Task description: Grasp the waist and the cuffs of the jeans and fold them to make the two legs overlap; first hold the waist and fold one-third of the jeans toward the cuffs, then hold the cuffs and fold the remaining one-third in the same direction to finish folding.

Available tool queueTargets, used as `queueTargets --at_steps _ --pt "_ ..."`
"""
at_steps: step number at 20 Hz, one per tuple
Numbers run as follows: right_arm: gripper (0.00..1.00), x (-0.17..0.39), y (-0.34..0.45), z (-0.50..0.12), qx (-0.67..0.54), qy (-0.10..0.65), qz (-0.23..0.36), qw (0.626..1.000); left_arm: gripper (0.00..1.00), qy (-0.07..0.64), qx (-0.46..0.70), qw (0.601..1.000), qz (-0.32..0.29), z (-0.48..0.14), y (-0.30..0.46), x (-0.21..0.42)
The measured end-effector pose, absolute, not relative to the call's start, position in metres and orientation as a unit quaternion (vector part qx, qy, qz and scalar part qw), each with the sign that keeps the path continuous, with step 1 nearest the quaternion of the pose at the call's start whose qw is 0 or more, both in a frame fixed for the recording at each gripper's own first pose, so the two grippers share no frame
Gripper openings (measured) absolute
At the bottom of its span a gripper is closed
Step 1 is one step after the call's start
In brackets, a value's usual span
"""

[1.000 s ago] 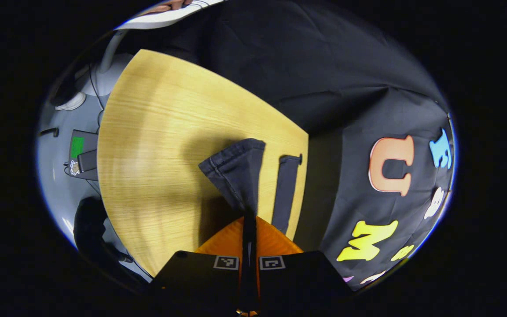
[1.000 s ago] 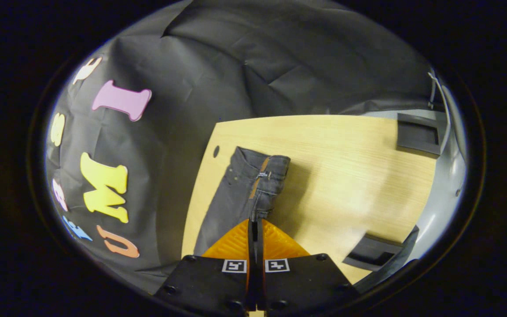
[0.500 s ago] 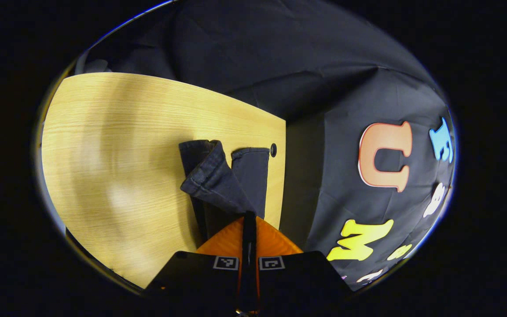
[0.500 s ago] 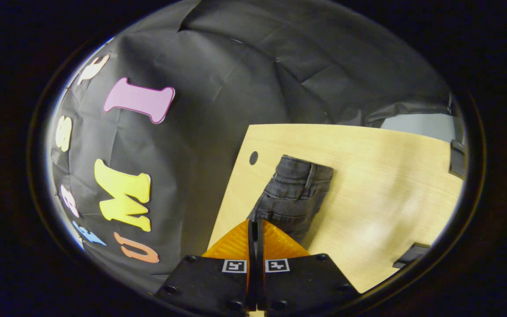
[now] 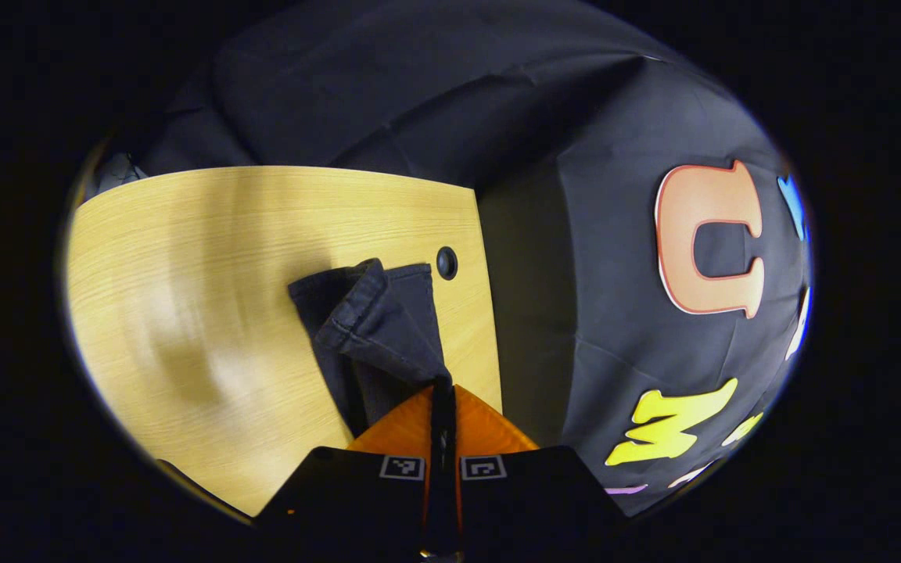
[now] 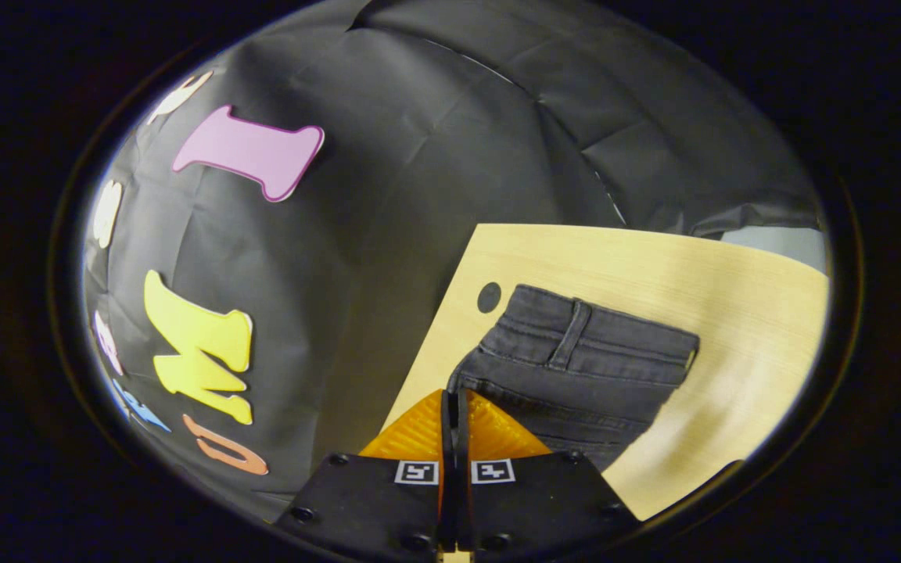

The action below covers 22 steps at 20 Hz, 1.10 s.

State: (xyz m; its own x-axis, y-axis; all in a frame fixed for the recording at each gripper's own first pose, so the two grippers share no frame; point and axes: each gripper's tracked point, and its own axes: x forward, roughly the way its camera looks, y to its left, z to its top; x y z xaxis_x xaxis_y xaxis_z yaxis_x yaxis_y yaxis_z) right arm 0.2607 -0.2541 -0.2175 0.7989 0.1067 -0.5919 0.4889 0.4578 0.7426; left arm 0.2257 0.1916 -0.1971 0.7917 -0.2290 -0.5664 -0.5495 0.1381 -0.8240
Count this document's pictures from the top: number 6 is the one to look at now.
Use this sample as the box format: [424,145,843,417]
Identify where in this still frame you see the black jeans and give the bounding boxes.
[447,284,700,474]

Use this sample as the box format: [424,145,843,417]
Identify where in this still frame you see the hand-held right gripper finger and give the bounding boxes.
[457,389,643,552]
[273,389,458,552]

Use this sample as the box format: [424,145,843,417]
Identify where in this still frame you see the black backdrop cloth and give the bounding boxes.
[79,0,827,525]

